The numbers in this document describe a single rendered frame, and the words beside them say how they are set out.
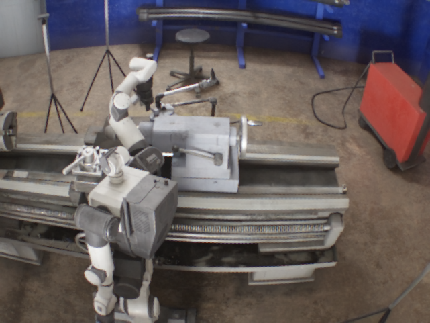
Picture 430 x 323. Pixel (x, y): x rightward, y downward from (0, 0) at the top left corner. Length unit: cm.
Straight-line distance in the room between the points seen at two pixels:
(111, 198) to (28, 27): 439
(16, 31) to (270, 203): 450
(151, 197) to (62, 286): 163
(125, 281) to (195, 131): 85
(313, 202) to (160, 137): 87
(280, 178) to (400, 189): 176
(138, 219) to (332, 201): 119
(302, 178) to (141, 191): 126
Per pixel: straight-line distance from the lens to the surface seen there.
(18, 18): 563
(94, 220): 137
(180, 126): 208
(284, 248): 249
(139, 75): 186
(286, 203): 221
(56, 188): 232
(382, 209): 359
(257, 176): 247
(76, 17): 532
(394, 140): 391
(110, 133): 215
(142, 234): 151
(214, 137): 205
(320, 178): 256
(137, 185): 153
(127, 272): 167
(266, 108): 418
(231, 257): 249
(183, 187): 219
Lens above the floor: 250
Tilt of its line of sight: 44 degrees down
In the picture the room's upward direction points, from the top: 3 degrees clockwise
